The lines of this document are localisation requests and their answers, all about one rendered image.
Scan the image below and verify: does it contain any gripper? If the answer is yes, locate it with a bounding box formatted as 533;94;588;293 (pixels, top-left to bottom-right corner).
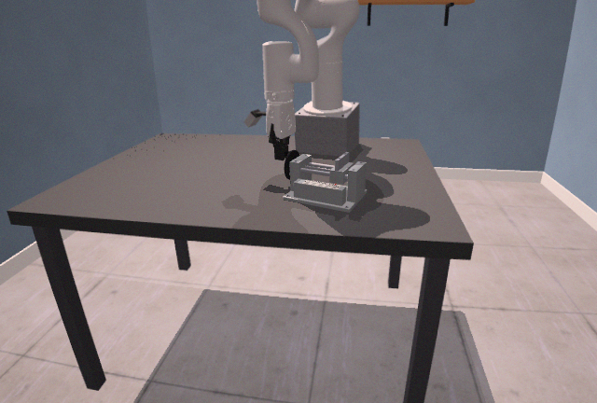
266;100;296;160

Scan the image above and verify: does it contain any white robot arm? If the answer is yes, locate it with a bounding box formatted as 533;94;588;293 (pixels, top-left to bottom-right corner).
257;0;360;116

